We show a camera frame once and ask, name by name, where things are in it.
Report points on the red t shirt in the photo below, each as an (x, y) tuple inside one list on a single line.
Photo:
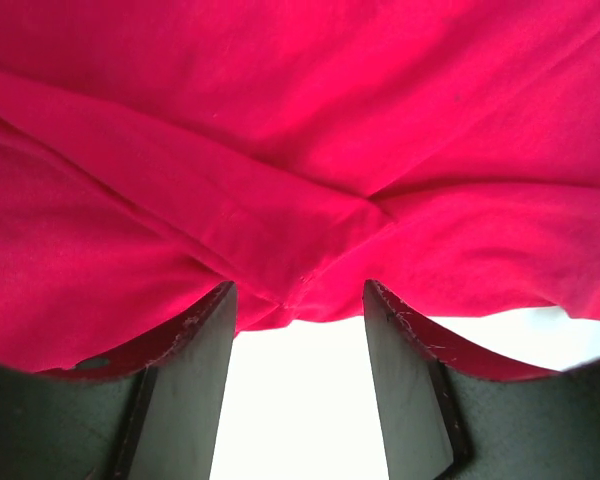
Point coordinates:
[(150, 150)]

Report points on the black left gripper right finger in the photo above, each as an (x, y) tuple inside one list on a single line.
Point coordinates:
[(450, 409)]

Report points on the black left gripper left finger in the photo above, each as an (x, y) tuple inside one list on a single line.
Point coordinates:
[(148, 409)]

